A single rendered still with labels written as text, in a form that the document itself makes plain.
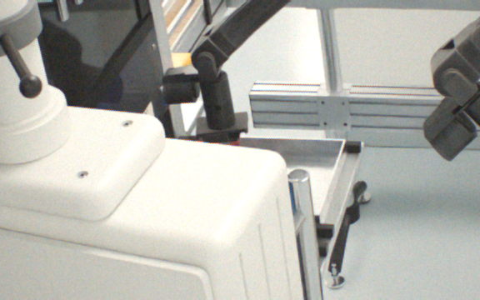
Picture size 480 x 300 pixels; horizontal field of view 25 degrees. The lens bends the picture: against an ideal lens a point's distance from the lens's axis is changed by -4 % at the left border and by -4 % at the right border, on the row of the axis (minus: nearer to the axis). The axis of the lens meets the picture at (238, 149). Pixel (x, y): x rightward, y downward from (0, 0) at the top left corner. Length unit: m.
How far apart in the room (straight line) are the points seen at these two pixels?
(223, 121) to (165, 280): 1.17
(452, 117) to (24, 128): 0.75
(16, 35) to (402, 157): 2.92
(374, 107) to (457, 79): 1.60
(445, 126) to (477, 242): 1.85
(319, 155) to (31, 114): 1.29
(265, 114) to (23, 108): 2.22
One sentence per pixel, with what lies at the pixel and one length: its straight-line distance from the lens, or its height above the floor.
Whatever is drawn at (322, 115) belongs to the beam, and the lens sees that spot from 3.20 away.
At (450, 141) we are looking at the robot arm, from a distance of 1.62.
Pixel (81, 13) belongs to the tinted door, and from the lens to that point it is 1.95.
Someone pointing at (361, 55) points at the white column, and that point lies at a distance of 3.76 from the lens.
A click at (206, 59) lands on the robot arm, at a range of 2.07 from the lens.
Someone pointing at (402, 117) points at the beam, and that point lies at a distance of 3.15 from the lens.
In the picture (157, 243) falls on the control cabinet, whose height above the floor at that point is 1.54.
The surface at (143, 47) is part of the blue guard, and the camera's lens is 2.20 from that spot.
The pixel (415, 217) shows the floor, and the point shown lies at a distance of 3.57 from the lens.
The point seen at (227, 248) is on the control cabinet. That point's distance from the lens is 0.98.
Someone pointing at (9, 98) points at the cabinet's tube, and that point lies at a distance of 1.06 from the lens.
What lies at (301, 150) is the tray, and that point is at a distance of 2.30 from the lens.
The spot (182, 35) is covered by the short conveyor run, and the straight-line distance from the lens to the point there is 2.75.
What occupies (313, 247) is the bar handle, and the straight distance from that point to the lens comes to 1.21.
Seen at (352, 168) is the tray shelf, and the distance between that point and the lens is 2.24.
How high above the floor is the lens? 2.13
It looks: 32 degrees down
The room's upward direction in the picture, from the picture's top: 9 degrees counter-clockwise
